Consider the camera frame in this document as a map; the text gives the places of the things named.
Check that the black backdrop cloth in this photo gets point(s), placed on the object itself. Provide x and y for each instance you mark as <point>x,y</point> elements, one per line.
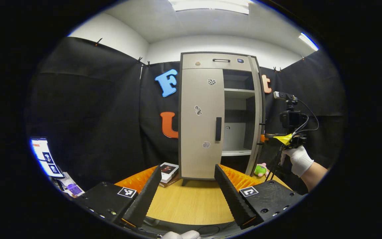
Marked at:
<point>95,116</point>

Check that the lit tablet screen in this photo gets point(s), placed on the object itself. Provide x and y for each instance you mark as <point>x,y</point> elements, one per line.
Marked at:
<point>43,156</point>

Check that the purple and white packet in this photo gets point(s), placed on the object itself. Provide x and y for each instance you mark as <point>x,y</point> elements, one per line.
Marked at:
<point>75,190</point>

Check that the brown book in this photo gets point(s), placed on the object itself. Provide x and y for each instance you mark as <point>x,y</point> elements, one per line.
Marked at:
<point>171,183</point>

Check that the large ceiling light panel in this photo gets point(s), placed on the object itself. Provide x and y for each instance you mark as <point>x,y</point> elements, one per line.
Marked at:
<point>211,6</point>

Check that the beige cabinet door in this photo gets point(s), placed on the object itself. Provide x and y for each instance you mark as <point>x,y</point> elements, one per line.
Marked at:
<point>197,156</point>
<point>259,109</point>

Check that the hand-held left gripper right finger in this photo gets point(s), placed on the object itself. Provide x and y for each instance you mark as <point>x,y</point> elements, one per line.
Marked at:
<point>234,199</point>

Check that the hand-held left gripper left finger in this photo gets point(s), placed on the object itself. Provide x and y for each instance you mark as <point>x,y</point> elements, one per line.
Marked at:
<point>144,199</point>

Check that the white cabinet shelf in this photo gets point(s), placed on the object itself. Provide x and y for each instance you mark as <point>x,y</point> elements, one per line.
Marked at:
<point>239,93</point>
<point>235,153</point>

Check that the green and pink plush toy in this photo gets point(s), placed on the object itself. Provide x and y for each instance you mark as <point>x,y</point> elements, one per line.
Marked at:
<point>260,170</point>

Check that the grey double-door shoe cabinet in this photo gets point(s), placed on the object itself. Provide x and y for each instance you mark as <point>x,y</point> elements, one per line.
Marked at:
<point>237,109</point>

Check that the small ceiling light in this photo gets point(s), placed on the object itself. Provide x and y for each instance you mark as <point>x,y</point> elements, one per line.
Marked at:
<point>308,41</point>

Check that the beige cabinet drawer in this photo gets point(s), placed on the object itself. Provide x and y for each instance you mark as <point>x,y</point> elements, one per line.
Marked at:
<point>204,61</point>

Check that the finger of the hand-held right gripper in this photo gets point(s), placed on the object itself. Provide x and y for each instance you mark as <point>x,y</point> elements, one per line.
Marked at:
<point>262,138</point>

